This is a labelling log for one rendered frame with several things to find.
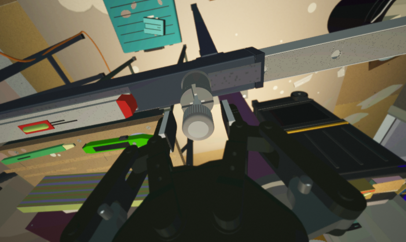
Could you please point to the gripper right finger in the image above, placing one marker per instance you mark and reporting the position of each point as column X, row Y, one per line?
column 304, row 172

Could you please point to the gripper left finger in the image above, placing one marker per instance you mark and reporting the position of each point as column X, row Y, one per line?
column 104, row 191

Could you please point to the grey fence plate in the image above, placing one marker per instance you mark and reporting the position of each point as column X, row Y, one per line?
column 79, row 110

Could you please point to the red stop block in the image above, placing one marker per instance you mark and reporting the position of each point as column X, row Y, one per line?
column 126, row 105

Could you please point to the grey plunger knob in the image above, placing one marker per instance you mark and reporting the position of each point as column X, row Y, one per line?
column 197, row 121

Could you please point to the dark saw stand body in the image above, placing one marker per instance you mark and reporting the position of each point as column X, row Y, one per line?
column 158, row 83

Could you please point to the small teal block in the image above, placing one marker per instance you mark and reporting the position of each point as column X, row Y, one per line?
column 153, row 26

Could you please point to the striped green purple board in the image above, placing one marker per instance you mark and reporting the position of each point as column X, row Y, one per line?
column 69, row 191

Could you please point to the black ribbed machine body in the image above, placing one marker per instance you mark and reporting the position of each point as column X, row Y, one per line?
column 342, row 143

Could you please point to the green utility knife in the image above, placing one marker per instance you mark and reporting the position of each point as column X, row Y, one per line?
column 117, row 144

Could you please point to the purple mat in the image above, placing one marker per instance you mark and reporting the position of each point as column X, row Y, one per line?
column 253, row 147

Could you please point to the black round knob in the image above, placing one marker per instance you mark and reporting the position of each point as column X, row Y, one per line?
column 299, row 95

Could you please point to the red framed green level vial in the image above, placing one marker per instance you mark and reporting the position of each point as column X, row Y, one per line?
column 35, row 127

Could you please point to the grey cabinet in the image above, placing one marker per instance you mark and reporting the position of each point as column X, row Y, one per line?
column 391, row 132

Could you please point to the brown cardboard box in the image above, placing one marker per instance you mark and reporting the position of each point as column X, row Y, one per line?
column 364, row 93

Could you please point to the teal slotted panel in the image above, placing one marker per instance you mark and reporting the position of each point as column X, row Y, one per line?
column 133, row 35

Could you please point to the grey speckled extension rail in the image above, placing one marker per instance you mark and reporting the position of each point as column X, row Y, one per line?
column 317, row 56

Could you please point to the dark metal frame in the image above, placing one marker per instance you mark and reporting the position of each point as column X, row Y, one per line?
column 54, row 56

